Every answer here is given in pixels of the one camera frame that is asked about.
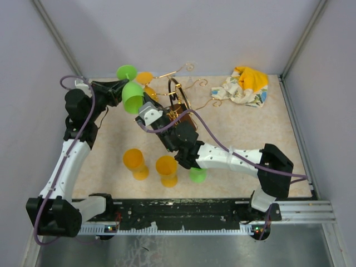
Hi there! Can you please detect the yellow goblet front left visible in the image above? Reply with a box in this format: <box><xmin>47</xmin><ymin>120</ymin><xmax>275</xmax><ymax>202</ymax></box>
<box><xmin>122</xmin><ymin>149</ymin><xmax>149</xmax><ymax>181</ymax></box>

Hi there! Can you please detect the clear wine glass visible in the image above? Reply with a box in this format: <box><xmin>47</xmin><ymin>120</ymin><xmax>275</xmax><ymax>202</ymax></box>
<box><xmin>185</xmin><ymin>62</ymin><xmax>195</xmax><ymax>89</ymax></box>

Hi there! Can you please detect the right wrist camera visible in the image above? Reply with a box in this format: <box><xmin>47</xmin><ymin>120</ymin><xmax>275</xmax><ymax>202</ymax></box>
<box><xmin>139</xmin><ymin>102</ymin><xmax>163</xmax><ymax>126</ymax></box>

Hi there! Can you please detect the yellow floral cloth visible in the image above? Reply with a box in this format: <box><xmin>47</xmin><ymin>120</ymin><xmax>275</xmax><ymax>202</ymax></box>
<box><xmin>211</xmin><ymin>66</ymin><xmax>269</xmax><ymax>107</ymax></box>

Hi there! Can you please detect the yellow goblet front middle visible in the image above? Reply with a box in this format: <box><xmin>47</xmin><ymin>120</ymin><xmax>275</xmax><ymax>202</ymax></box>
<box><xmin>155</xmin><ymin>156</ymin><xmax>177</xmax><ymax>187</ymax></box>

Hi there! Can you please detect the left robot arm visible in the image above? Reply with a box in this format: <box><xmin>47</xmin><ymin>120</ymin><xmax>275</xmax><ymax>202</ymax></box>
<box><xmin>26</xmin><ymin>78</ymin><xmax>129</xmax><ymax>245</ymax></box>

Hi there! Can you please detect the yellow plastic goblet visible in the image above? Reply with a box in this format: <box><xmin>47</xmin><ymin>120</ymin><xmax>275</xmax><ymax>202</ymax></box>
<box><xmin>136</xmin><ymin>72</ymin><xmax>159</xmax><ymax>102</ymax></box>

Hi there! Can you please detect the gold wire wine glass rack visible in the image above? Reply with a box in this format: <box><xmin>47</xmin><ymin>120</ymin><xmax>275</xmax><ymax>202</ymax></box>
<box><xmin>154</xmin><ymin>64</ymin><xmax>208</xmax><ymax>121</ymax></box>

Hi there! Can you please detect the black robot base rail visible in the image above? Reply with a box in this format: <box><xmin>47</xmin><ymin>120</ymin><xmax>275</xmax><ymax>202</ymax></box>
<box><xmin>89</xmin><ymin>198</ymin><xmax>281</xmax><ymax>231</ymax></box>

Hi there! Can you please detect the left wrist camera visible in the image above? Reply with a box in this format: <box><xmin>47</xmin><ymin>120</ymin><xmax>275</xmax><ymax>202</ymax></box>
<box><xmin>74</xmin><ymin>79</ymin><xmax>90</xmax><ymax>92</ymax></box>

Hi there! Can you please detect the green goblet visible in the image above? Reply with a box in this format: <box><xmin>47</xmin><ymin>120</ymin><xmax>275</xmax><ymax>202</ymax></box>
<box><xmin>189</xmin><ymin>167</ymin><xmax>207</xmax><ymax>183</ymax></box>
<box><xmin>116</xmin><ymin>65</ymin><xmax>144</xmax><ymax>115</ymax></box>

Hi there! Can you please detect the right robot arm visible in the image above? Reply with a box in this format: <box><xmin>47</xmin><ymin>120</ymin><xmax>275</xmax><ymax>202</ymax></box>
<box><xmin>136</xmin><ymin>93</ymin><xmax>294</xmax><ymax>220</ymax></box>

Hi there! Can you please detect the green goblet front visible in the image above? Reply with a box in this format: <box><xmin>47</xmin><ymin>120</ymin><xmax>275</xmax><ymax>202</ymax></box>
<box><xmin>189</xmin><ymin>167</ymin><xmax>207</xmax><ymax>183</ymax></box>

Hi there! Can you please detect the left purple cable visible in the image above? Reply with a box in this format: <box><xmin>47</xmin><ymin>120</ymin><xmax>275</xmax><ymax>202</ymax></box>
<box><xmin>33</xmin><ymin>75</ymin><xmax>97</xmax><ymax>246</ymax></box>

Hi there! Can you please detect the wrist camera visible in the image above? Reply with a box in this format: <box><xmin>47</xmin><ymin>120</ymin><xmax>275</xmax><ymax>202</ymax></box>
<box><xmin>74</xmin><ymin>79</ymin><xmax>90</xmax><ymax>92</ymax></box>
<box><xmin>139</xmin><ymin>102</ymin><xmax>163</xmax><ymax>126</ymax></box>

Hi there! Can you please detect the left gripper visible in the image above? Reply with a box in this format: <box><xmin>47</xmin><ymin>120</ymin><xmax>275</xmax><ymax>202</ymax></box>
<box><xmin>86</xmin><ymin>78</ymin><xmax>131</xmax><ymax>122</ymax></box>

